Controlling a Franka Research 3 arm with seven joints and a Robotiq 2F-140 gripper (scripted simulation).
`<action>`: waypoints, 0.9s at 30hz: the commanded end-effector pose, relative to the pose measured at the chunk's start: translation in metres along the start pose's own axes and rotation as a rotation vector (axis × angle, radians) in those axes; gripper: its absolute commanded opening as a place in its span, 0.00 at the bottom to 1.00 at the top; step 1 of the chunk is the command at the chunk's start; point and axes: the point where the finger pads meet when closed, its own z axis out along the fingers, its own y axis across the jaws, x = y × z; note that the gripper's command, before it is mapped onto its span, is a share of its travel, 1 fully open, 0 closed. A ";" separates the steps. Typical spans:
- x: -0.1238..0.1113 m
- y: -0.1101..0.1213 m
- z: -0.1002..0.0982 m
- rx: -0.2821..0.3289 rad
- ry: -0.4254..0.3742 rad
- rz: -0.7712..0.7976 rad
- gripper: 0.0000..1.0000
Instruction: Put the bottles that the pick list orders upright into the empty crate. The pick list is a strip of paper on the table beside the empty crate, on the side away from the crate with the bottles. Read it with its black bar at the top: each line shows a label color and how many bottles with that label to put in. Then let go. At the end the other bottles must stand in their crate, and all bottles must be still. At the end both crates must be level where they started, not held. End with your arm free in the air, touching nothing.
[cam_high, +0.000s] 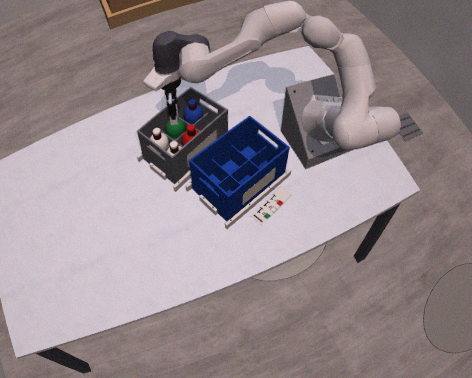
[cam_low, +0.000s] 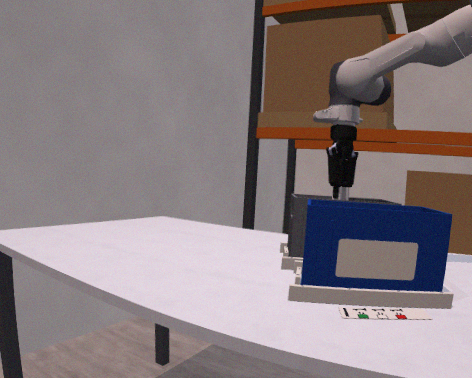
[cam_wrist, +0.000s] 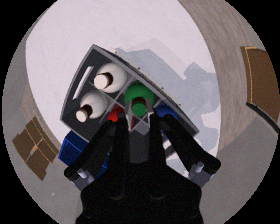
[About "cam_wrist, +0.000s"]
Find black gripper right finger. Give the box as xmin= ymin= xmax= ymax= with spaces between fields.
xmin=146 ymin=98 xmax=221 ymax=200

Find white bottle with grey label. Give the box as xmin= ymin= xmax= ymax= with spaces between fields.
xmin=94 ymin=63 xmax=129 ymax=93

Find red bottle with pink label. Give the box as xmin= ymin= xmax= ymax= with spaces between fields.
xmin=107 ymin=104 xmax=134 ymax=129

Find green bottle with pale green label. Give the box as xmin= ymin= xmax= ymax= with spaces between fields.
xmin=124 ymin=80 xmax=154 ymax=116

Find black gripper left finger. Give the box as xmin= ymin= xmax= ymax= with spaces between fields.
xmin=64 ymin=100 xmax=133 ymax=200

